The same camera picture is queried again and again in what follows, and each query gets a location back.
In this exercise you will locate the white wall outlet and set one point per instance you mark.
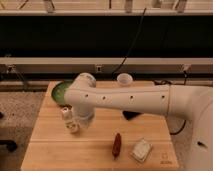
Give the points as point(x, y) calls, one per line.
point(99, 69)

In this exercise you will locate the small white plastic bottle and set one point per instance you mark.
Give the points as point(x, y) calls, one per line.
point(69, 120)

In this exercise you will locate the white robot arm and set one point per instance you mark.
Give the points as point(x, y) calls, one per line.
point(193, 103)

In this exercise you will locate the black smartphone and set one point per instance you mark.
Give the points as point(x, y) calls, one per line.
point(128, 115)

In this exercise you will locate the green bowl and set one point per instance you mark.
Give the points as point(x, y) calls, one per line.
point(58, 92)

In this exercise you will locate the white wrapped packet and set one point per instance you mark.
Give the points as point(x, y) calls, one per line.
point(141, 150)

